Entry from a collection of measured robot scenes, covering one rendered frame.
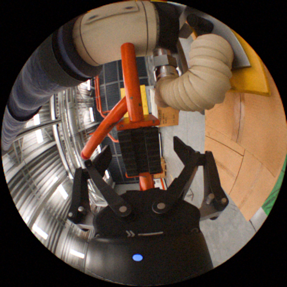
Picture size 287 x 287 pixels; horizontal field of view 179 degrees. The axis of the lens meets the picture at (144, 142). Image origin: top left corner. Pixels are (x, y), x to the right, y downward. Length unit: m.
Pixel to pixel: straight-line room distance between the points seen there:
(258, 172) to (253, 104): 0.54
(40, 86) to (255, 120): 0.48
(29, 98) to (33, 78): 0.08
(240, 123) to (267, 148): 0.13
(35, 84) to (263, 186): 1.00
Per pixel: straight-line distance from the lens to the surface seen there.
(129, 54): 0.16
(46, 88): 0.24
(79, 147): 5.90
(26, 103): 0.31
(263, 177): 0.78
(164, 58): 0.17
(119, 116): 0.16
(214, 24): 0.16
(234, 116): 0.36
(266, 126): 0.30
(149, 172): 0.15
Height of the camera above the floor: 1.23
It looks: level
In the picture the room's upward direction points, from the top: 97 degrees counter-clockwise
